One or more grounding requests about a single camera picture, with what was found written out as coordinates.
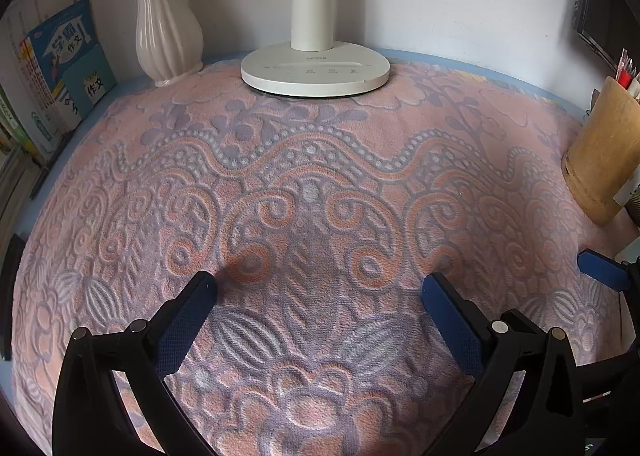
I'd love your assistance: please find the pink patterned blanket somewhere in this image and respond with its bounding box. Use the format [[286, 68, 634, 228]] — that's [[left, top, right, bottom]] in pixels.
[[10, 50, 640, 456]]

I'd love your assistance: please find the white ribbed vase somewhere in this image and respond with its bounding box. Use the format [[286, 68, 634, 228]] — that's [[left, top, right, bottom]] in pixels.
[[134, 0, 205, 88]]

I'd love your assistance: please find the row of books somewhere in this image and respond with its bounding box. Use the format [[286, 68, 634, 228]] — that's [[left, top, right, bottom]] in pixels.
[[0, 86, 48, 201]]

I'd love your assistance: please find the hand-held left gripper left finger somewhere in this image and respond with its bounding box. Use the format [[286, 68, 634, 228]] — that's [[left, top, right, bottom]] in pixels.
[[52, 271, 218, 456]]

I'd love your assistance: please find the white cover book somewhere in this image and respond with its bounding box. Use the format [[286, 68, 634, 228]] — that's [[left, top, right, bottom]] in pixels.
[[0, 0, 51, 157]]

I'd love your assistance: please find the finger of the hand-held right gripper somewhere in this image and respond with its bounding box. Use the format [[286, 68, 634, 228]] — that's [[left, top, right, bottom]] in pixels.
[[576, 248, 640, 294]]

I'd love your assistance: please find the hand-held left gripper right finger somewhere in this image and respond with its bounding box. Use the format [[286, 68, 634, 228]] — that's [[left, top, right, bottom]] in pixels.
[[421, 272, 592, 456]]

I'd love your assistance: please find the white desk lamp base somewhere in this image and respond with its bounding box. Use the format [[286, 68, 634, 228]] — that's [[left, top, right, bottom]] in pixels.
[[240, 0, 391, 97]]

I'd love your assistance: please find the wooden pen holder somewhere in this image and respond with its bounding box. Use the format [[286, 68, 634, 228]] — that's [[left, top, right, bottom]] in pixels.
[[561, 76, 640, 227]]

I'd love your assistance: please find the dark picture frame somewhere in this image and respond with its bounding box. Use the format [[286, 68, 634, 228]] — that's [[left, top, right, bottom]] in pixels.
[[570, 0, 623, 71]]

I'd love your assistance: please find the blue cover book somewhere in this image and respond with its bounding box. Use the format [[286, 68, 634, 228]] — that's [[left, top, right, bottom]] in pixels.
[[25, 0, 118, 131]]

